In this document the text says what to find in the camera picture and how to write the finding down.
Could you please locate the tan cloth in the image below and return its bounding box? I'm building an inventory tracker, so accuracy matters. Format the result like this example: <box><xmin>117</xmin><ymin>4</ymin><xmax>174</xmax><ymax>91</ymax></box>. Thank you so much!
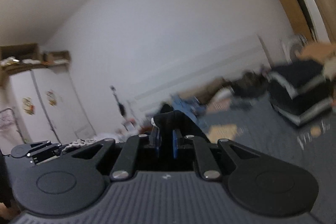
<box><xmin>297</xmin><ymin>42</ymin><xmax>336</xmax><ymax>61</ymax></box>

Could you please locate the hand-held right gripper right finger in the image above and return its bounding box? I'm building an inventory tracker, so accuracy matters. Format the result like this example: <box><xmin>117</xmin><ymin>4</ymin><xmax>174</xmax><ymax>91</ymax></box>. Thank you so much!
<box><xmin>172</xmin><ymin>130</ymin><xmax>266</xmax><ymax>182</ymax></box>

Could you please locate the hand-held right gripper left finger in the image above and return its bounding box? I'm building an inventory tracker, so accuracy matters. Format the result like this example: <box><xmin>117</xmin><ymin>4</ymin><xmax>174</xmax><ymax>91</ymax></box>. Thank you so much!
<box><xmin>70</xmin><ymin>127</ymin><xmax>161</xmax><ymax>183</ymax></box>

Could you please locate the white wardrobe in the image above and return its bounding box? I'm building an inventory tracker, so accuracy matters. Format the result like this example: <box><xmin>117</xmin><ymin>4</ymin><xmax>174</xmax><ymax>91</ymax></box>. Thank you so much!
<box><xmin>7</xmin><ymin>67</ymin><xmax>97</xmax><ymax>147</ymax></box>

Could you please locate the stack of folded clothes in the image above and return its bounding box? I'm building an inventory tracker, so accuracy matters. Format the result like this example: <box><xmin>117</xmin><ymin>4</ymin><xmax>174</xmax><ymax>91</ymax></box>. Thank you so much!
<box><xmin>267</xmin><ymin>59</ymin><xmax>334</xmax><ymax>127</ymax></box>

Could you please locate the row of pink hangers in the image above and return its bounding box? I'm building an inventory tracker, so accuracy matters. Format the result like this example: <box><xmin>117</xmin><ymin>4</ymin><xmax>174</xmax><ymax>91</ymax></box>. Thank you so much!
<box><xmin>0</xmin><ymin>109</ymin><xmax>18</xmax><ymax>132</ymax></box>

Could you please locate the pile of mixed clothes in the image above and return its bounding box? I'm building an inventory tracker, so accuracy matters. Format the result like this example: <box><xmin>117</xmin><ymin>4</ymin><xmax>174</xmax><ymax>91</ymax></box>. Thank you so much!
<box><xmin>127</xmin><ymin>34</ymin><xmax>273</xmax><ymax>121</ymax></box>

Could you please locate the black clothes rack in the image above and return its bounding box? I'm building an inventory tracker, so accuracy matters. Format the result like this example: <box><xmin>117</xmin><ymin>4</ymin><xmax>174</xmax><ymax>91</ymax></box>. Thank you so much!
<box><xmin>0</xmin><ymin>107</ymin><xmax>23</xmax><ymax>142</ymax></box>

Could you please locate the cardboard box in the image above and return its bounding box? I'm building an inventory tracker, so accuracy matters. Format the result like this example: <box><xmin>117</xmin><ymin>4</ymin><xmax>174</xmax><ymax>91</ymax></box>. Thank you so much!
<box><xmin>0</xmin><ymin>43</ymin><xmax>40</xmax><ymax>63</ymax></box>
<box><xmin>43</xmin><ymin>50</ymin><xmax>72</xmax><ymax>65</ymax></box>

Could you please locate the camouflage garment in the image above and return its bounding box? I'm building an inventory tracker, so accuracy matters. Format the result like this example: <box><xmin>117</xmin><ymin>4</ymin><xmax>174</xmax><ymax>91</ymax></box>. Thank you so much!
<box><xmin>230</xmin><ymin>70</ymin><xmax>267</xmax><ymax>110</ymax></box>

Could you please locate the grey printed quilt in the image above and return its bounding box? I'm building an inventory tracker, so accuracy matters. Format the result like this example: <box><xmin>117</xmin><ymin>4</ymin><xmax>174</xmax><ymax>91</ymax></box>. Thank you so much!
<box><xmin>147</xmin><ymin>98</ymin><xmax>336</xmax><ymax>224</ymax></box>

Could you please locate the black hair brush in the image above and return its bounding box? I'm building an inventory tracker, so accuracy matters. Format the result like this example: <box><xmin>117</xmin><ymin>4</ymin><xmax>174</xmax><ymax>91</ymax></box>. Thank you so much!
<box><xmin>110</xmin><ymin>85</ymin><xmax>127</xmax><ymax>117</ymax></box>

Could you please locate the cartoon animal sticker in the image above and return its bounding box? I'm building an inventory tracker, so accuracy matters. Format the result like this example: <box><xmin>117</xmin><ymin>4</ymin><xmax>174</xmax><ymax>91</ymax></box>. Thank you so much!
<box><xmin>46</xmin><ymin>90</ymin><xmax>58</xmax><ymax>107</ymax></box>
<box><xmin>22</xmin><ymin>97</ymin><xmax>36</xmax><ymax>115</ymax></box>

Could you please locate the white fan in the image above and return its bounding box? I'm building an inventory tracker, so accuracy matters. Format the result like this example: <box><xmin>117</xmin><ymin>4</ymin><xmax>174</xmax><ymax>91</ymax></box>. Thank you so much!
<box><xmin>281</xmin><ymin>34</ymin><xmax>310</xmax><ymax>64</ymax></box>

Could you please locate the white pillow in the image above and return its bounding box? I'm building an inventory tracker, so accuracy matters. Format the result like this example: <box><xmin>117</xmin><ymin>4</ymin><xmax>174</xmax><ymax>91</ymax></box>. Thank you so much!
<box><xmin>212</xmin><ymin>88</ymin><xmax>235</xmax><ymax>104</ymax></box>

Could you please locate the black T-shirt with white letters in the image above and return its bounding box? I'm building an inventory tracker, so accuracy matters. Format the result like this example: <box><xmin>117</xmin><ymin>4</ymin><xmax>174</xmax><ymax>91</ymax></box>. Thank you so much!
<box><xmin>153</xmin><ymin>110</ymin><xmax>211</xmax><ymax>172</ymax></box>

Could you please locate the small black garment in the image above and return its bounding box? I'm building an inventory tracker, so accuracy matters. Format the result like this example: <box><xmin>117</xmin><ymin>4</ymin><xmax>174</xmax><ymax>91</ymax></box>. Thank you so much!
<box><xmin>159</xmin><ymin>103</ymin><xmax>175</xmax><ymax>115</ymax></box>

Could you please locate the olive khaki garment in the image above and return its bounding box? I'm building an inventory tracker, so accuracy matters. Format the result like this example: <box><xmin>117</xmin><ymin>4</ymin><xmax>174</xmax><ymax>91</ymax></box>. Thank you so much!
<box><xmin>199</xmin><ymin>76</ymin><xmax>237</xmax><ymax>102</ymax></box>

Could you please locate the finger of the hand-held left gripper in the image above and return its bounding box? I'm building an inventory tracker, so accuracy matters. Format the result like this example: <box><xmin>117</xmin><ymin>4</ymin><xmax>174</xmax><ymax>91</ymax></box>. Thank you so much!
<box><xmin>26</xmin><ymin>139</ymin><xmax>63</xmax><ymax>159</ymax></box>

